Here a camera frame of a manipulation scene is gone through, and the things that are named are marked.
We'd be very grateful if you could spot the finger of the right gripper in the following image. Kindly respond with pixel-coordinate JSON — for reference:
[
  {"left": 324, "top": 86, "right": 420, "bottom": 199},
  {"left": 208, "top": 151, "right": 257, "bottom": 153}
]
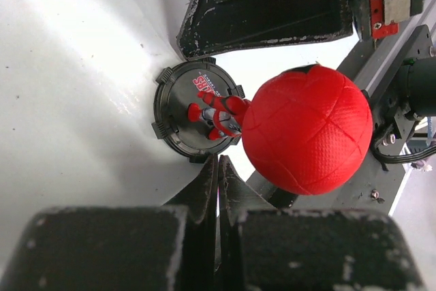
[{"left": 177, "top": 0, "right": 353, "bottom": 60}]

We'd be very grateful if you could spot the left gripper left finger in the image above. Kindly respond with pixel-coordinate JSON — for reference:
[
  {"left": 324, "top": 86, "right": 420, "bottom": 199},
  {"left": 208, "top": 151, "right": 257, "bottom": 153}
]
[{"left": 1, "top": 155, "right": 219, "bottom": 290}]

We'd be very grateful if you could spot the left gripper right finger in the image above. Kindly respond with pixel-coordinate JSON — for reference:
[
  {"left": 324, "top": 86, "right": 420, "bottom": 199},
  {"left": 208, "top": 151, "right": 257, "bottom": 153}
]
[{"left": 217, "top": 156, "right": 426, "bottom": 290}]

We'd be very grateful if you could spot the red spider hero figurine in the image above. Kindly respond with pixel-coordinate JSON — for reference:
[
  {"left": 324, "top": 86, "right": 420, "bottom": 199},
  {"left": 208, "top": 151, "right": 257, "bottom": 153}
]
[{"left": 153, "top": 57, "right": 373, "bottom": 196}]

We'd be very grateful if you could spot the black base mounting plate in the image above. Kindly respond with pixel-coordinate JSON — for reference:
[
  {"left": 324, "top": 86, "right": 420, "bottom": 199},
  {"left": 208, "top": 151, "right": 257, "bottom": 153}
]
[{"left": 247, "top": 23, "right": 433, "bottom": 215}]

